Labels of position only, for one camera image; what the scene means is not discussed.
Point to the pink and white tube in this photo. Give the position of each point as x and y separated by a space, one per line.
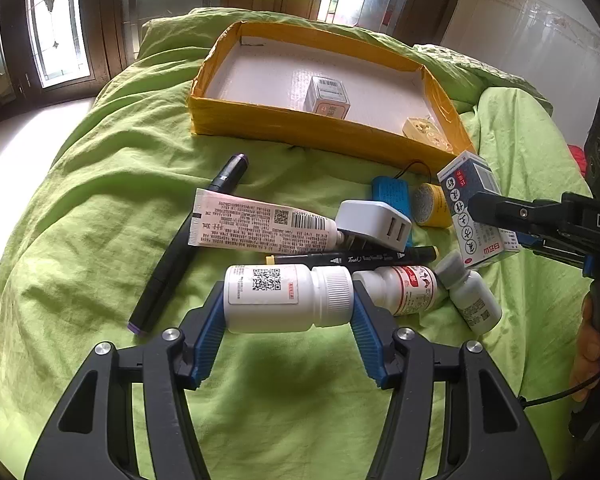
250 222

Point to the red cloth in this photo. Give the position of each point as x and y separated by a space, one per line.
577 160

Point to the white bottle with white cap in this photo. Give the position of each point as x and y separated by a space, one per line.
280 300

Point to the black marker with purple ends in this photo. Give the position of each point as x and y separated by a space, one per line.
162 275

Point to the white and blue medicine box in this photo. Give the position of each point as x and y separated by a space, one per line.
460 195

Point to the black marker with yellow end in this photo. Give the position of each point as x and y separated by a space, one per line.
330 258

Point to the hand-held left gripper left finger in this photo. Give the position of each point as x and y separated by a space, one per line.
207 332

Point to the white bottle with red label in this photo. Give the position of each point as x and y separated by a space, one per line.
410 290

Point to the white USB charger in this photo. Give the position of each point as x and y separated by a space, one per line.
375 225

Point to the green blanket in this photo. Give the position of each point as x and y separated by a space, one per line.
105 210

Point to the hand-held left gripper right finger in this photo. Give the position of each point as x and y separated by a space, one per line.
366 332

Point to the yellow round jar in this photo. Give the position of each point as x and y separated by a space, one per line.
430 206

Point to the person's right hand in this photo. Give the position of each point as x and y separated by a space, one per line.
592 355

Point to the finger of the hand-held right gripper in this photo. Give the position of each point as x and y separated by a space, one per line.
545 250
510 212

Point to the small white carton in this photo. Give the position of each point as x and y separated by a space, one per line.
327 97

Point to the yellow cartoon print packet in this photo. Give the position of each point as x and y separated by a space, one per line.
427 134

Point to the yellow cardboard box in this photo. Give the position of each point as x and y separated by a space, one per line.
240 110

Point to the small white bottle grey cap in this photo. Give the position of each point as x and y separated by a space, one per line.
475 302

